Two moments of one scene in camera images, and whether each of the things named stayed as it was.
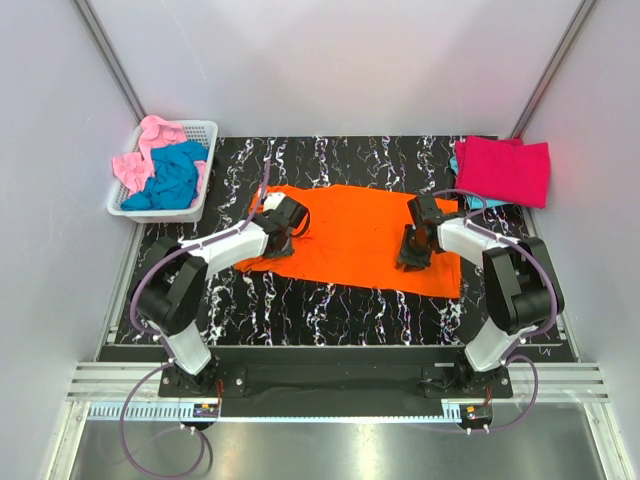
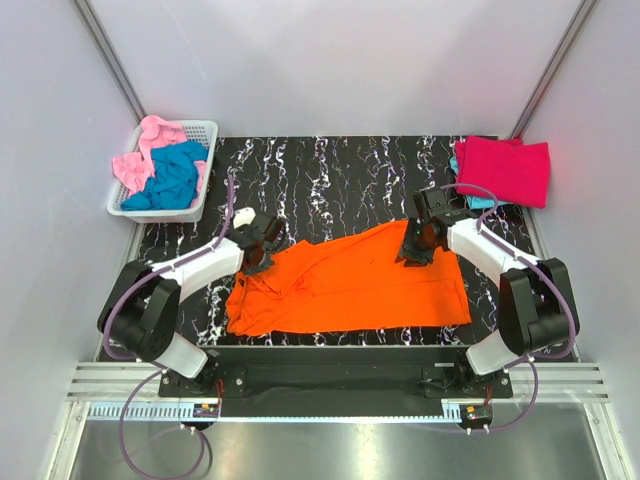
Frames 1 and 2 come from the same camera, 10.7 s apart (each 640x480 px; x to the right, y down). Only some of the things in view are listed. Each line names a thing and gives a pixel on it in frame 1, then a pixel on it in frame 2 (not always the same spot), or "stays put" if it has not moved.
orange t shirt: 351,237 → 354,284
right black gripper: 406,257 stays put
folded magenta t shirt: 504,171 stays put
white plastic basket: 201,132 stays put
